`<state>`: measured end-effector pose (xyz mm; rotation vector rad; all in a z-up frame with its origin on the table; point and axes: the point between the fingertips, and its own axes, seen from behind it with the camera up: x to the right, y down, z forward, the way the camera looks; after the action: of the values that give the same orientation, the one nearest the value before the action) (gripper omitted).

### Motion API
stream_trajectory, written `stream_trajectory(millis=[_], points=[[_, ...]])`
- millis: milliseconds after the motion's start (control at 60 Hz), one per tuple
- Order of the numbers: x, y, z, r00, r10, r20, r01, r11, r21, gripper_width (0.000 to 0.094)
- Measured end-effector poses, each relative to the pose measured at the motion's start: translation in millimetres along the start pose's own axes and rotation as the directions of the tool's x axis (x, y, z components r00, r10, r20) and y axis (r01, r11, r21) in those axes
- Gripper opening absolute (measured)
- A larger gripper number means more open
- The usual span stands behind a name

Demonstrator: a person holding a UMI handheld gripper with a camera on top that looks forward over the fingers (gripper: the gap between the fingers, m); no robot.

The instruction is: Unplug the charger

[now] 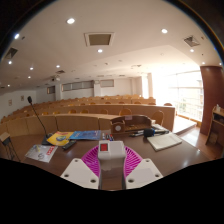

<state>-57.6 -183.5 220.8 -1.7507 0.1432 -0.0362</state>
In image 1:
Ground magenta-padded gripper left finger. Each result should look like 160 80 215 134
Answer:
60 145 101 190

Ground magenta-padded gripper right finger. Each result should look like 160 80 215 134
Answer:
123 146 164 190

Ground white charger block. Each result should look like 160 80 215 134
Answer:
97 139 127 191

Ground black remote control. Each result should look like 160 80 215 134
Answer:
61 139 77 151

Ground white notepad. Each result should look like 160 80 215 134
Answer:
146 132 183 152

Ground blue book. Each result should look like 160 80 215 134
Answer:
68 129 102 141

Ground black pouch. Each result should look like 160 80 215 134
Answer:
143 127 156 138

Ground white leaflet with red print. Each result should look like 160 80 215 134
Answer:
24 143 59 164

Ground rows of wooden auditorium seats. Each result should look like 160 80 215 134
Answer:
0 95 177 138

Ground wooden desk organizer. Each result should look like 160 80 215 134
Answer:
109 114 156 135

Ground small folding side table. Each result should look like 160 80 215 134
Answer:
0 131 19 161

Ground wooden shelf unit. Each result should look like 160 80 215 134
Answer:
204 104 224 148

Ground large bright window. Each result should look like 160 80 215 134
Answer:
151 70 204 123

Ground black gooseneck microphone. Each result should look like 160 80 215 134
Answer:
26 95 53 146

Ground ceiling projector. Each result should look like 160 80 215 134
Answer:
49 75 62 83

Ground large square ceiling air vent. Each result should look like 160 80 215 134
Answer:
83 31 116 48

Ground small ceiling air vent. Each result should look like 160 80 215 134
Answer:
183 35 201 48

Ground round ceiling lights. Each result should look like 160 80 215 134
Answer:
6 17 208 73

